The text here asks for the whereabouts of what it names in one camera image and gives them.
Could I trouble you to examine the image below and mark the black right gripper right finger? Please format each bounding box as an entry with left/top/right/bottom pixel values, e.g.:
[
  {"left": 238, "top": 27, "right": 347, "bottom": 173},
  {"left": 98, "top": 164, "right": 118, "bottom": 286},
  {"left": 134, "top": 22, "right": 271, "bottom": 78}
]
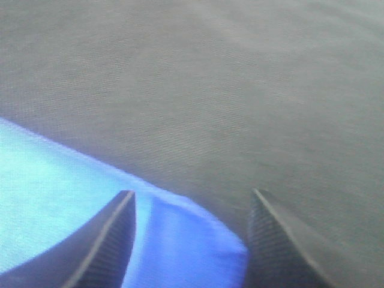
[{"left": 247, "top": 189, "right": 331, "bottom": 287}]

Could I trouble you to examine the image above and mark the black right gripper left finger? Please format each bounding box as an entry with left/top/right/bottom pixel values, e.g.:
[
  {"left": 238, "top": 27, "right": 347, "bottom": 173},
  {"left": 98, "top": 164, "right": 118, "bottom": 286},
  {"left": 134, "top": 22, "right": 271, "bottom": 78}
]
[{"left": 1, "top": 191, "right": 136, "bottom": 287}]

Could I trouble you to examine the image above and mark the black table cloth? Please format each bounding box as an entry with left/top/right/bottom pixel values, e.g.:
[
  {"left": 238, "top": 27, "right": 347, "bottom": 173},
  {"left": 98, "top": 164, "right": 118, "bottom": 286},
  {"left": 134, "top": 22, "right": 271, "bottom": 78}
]
[{"left": 1, "top": 1, "right": 383, "bottom": 287}]

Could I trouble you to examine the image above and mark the blue microfibre towel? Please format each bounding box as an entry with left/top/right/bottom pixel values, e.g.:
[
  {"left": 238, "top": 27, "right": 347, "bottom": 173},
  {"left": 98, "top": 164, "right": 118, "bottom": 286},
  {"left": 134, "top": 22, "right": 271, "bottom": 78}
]
[{"left": 1, "top": 119, "right": 248, "bottom": 287}]

